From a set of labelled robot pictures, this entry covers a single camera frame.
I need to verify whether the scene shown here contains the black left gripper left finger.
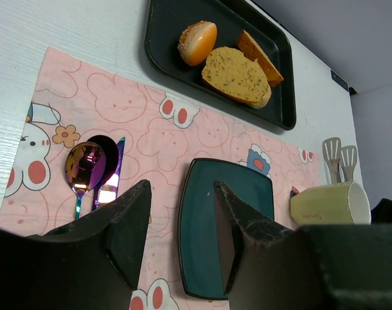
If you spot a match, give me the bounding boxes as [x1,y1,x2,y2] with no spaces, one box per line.
[0,180,152,309]

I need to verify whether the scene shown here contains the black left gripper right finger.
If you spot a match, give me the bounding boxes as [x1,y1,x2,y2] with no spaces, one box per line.
[214,181,331,309]

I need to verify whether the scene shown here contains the steel serving tongs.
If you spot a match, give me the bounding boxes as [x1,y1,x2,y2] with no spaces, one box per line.
[322,137,358,184]

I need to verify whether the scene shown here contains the crusty speckled bread slice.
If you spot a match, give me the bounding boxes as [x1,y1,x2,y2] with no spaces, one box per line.
[237,30,284,87]

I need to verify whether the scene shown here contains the dark teal square plate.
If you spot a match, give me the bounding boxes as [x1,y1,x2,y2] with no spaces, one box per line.
[178,157,274,300]

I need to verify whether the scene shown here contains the iridescent table knife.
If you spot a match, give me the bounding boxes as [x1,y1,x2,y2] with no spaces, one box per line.
[98,137,125,208]

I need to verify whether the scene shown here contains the iridescent small spoon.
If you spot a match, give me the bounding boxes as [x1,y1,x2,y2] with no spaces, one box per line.
[65,141,106,220]

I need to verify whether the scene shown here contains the pale yellow mug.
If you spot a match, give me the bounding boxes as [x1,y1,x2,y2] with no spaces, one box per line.
[290,181,371,225]

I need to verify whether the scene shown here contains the iridescent large spoon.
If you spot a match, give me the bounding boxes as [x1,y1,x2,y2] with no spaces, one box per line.
[87,135,119,211]

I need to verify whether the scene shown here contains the pink bunny placemat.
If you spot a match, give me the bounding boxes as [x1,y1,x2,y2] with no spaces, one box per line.
[0,48,320,309]

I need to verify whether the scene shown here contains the blue label sticker right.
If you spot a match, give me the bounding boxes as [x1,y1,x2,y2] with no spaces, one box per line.
[331,70,349,92]

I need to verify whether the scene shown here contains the glossy orange round bun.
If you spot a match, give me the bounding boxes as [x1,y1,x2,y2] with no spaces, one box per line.
[178,21,218,67]

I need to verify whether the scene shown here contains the black baking tray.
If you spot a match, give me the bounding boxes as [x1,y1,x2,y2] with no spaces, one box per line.
[144,1,296,130]

